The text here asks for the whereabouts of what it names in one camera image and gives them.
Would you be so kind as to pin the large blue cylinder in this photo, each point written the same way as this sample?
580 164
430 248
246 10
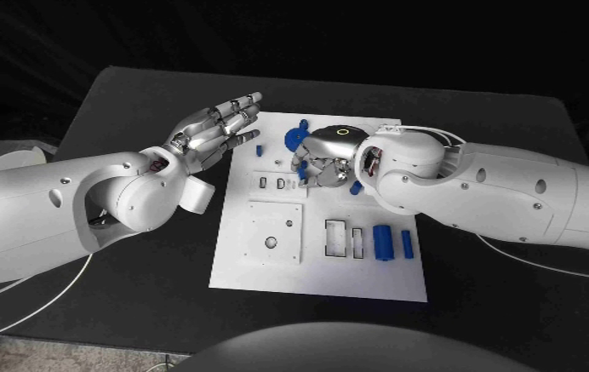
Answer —
383 242

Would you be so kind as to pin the blue gear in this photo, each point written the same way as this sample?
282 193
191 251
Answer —
293 138

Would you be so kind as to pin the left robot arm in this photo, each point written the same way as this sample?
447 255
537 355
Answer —
40 206

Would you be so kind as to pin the small blue block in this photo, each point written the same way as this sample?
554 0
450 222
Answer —
259 150

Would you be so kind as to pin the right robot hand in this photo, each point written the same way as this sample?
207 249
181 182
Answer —
332 145

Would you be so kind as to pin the blue peg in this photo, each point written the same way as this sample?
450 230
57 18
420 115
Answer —
300 174

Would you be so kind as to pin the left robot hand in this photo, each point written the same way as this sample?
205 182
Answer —
205 129

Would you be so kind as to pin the white task board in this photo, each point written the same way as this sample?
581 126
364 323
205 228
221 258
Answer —
275 270

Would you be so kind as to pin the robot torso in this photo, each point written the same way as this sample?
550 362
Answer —
349 349

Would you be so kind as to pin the thin blue cylinder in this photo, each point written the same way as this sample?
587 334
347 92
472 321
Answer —
406 244

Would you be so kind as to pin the white round object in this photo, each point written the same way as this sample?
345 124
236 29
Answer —
20 158

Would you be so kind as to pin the blue plug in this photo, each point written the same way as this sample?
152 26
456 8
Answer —
355 187

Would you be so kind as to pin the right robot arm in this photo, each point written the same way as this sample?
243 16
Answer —
482 187

